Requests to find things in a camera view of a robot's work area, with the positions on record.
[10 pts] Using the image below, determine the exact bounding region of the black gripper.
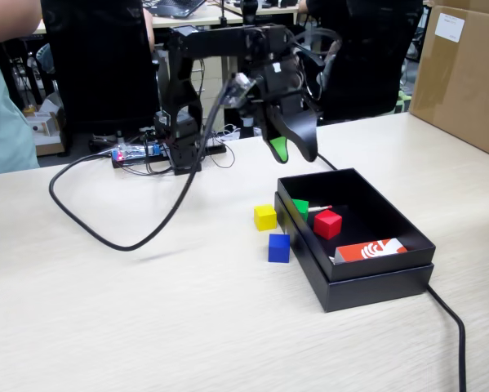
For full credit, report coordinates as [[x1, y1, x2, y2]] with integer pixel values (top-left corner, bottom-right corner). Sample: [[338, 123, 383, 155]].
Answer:
[[253, 56, 323, 165]]

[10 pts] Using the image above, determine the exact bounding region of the green wooden cube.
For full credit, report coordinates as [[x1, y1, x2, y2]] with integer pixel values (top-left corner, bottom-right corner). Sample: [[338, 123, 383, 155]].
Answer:
[[291, 198, 310, 222]]

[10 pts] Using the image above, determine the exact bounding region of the yellow wooden cube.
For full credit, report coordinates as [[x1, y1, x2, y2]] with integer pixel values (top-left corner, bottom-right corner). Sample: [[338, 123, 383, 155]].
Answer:
[[253, 204, 278, 232]]

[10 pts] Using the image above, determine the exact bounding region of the red wooden cube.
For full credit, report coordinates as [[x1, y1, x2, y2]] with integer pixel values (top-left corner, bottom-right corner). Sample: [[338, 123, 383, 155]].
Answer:
[[312, 209, 344, 241]]

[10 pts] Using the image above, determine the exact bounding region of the blue wooden cube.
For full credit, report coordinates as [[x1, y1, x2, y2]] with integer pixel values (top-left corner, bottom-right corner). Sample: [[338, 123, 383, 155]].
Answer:
[[267, 233, 291, 264]]

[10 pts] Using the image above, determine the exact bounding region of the bare person forearm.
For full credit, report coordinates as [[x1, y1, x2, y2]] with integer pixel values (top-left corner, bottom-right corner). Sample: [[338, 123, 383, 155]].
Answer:
[[0, 0, 42, 46]]

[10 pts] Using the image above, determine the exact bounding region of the black cardboard box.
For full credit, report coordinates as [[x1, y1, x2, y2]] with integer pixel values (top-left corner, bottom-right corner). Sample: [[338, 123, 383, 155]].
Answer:
[[276, 167, 437, 283]]

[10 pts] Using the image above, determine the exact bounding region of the black open box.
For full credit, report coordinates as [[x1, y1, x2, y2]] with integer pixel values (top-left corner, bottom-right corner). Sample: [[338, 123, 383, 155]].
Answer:
[[273, 191, 435, 314]]

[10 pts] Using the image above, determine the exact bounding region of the large brown cardboard box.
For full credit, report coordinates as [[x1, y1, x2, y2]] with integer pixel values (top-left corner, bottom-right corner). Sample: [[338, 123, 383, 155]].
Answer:
[[408, 0, 489, 163]]

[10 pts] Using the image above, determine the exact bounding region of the small brown cardboard box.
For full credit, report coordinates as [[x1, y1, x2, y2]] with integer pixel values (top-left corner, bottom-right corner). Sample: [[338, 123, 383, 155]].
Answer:
[[33, 109, 65, 158]]

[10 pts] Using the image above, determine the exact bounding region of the small white cardboard box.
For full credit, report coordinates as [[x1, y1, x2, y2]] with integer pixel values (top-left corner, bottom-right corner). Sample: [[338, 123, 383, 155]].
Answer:
[[24, 115, 54, 138]]

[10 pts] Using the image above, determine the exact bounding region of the black power strip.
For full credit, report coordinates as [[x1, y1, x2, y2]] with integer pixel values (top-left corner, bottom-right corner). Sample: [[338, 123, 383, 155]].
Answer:
[[197, 134, 229, 155]]

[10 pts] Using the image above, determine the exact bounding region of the black mesh office chair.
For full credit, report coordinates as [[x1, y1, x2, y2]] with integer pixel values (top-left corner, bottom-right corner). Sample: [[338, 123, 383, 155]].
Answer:
[[296, 0, 424, 123], [41, 0, 166, 154]]

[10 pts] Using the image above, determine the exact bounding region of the green black checkered mat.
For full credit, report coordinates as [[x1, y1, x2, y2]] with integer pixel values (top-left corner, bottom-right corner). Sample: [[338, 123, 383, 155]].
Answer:
[[393, 90, 413, 116]]

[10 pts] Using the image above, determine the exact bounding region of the red white printed card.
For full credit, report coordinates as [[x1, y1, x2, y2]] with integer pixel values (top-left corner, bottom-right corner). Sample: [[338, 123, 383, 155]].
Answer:
[[328, 238, 408, 265]]

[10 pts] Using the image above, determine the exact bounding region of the beige office desk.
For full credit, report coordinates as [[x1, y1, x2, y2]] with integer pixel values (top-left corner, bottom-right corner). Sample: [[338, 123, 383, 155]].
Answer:
[[38, 3, 306, 36]]

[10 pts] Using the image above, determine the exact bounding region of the controller board pink light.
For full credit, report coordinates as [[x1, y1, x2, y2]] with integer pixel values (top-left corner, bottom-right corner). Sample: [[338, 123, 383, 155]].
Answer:
[[110, 143, 174, 169]]

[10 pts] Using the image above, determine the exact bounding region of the black laptop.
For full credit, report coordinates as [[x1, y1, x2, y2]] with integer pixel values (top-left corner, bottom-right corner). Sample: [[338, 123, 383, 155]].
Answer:
[[140, 0, 207, 20]]

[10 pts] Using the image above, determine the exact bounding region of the white shipping label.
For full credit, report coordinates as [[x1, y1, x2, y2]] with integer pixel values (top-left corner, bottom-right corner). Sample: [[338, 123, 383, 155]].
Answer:
[[433, 11, 465, 43]]

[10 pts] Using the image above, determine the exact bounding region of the white cable bundle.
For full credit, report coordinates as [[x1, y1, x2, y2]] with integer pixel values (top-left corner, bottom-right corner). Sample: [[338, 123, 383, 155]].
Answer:
[[222, 123, 242, 143]]

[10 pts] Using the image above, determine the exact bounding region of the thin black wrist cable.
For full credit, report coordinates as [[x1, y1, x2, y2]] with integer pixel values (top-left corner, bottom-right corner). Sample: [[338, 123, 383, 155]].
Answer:
[[287, 27, 344, 101]]

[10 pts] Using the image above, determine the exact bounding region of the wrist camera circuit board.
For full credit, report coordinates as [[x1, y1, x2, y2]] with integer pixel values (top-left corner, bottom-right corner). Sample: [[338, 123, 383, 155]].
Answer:
[[217, 72, 256, 109]]

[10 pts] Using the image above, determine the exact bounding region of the beige drawer pedestal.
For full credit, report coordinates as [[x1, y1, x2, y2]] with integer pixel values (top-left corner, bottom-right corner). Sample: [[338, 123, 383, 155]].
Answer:
[[156, 55, 231, 123]]

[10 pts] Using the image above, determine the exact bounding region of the black cylindrical post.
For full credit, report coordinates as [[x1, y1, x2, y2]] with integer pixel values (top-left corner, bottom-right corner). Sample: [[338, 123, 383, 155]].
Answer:
[[239, 0, 260, 138]]

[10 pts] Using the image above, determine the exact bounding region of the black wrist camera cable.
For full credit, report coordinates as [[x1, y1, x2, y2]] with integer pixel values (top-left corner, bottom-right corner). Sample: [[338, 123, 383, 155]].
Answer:
[[48, 91, 229, 252]]

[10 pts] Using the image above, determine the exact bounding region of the thick black cable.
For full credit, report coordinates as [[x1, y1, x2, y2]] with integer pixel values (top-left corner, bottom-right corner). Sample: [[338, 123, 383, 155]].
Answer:
[[316, 153, 468, 392]]

